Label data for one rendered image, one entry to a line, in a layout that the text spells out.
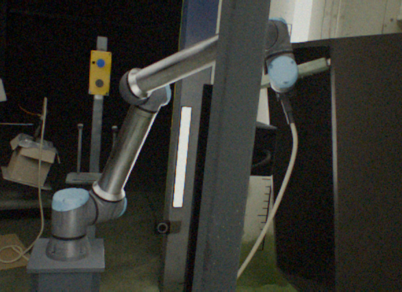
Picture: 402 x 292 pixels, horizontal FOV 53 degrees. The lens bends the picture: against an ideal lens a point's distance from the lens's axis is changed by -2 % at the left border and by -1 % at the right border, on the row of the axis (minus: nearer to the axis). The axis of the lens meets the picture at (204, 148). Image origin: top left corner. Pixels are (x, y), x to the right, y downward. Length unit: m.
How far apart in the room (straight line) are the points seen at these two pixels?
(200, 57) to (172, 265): 1.71
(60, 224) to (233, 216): 1.34
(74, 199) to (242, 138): 1.33
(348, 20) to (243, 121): 2.44
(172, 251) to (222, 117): 2.24
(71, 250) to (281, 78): 1.11
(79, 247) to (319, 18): 1.97
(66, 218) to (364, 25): 2.20
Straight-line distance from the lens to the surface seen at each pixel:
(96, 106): 2.62
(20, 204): 4.06
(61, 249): 1.84
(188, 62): 1.33
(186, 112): 2.45
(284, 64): 1.30
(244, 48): 0.50
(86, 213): 1.82
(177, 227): 2.63
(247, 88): 0.50
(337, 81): 1.53
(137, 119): 1.67
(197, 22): 2.49
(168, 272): 2.75
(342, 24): 2.86
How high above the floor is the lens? 1.44
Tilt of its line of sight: 10 degrees down
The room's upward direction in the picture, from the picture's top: 6 degrees clockwise
